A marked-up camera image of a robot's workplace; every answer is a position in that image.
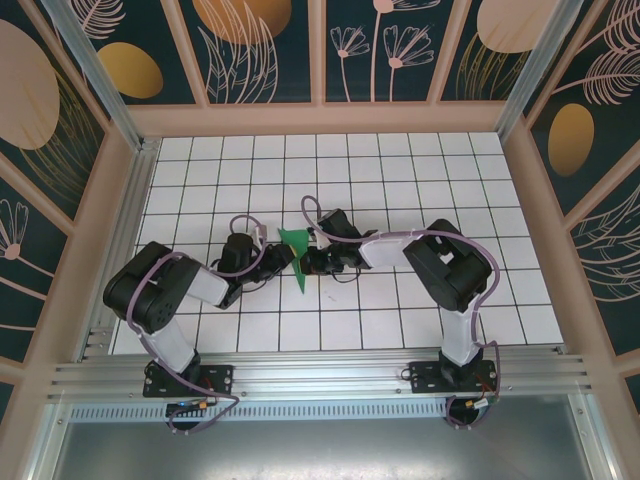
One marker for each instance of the green square paper sheet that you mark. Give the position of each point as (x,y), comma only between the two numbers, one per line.
(296,236)

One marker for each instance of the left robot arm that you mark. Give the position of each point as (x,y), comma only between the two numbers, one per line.
(140,290)

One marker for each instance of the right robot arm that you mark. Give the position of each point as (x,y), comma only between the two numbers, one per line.
(445,270)

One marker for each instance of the grey metal sheet panel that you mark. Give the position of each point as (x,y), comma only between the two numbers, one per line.
(320,450)

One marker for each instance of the yellow plug connector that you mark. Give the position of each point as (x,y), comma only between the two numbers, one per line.
(470,404)
(202,404)

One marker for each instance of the long aluminium mounting rail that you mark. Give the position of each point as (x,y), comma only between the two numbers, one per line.
(320,375)

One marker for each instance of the aluminium side rail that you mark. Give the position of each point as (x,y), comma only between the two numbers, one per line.
(135,200)

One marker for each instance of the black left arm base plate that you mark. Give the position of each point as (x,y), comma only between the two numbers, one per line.
(220,380)

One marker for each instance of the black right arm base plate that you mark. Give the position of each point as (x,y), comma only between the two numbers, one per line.
(425,380)

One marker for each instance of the aluminium corner post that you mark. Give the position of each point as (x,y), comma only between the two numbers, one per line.
(95,70)
(537,65)

